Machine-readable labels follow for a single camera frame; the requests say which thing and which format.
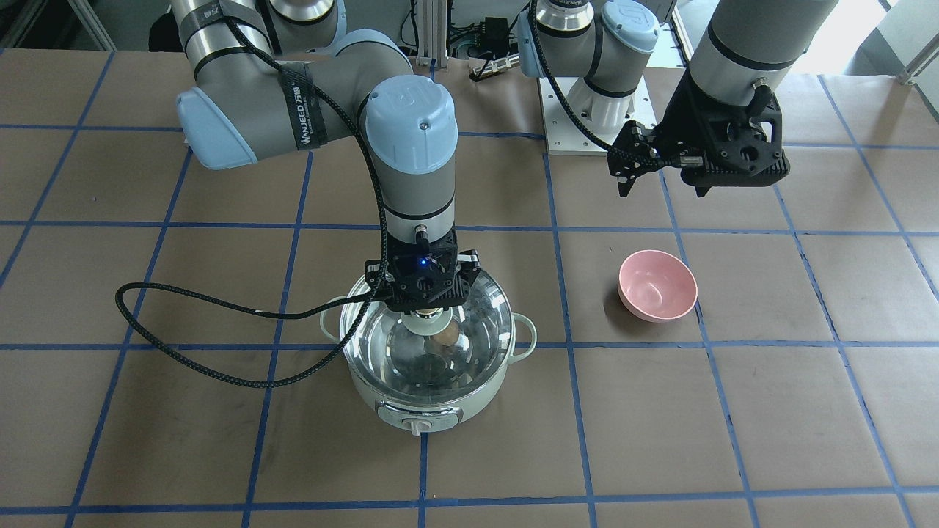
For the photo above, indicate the pink bowl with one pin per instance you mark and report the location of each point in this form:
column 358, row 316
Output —
column 656, row 286

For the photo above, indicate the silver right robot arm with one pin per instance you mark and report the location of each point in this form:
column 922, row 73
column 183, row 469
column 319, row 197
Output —
column 275, row 77

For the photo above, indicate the glass pot lid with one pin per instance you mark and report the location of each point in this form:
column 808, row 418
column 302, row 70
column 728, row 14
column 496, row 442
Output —
column 393, row 353

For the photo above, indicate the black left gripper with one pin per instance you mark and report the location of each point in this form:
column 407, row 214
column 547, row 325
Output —
column 684, row 122

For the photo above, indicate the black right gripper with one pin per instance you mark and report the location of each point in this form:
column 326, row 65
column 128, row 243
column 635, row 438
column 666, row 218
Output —
column 467, row 265

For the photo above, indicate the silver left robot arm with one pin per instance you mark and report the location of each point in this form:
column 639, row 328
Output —
column 608, row 47

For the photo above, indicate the pale green electric pot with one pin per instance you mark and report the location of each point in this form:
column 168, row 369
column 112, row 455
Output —
column 420, row 419

